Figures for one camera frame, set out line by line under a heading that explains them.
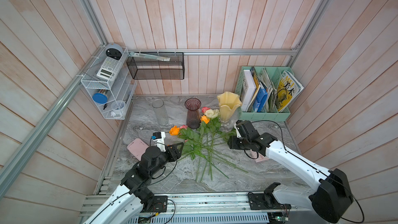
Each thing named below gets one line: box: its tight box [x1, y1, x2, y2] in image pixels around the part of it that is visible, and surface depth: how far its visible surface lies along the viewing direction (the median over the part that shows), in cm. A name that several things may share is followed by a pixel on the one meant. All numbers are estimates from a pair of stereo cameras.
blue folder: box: [252, 86, 268, 113], surface depth 97 cm
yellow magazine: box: [275, 70, 305, 113], surface depth 100 cm
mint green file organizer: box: [234, 66, 295, 122], surface depth 100 cm
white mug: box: [110, 100, 126, 118], surface depth 92 cm
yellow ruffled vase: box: [216, 91, 243, 127], surface depth 94 cm
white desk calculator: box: [96, 56, 123, 82], surface depth 79 cm
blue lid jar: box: [92, 92, 108, 104], surface depth 79 cm
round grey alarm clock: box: [105, 43, 123, 61], surface depth 83 cm
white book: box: [240, 69, 257, 112], surface depth 96 cm
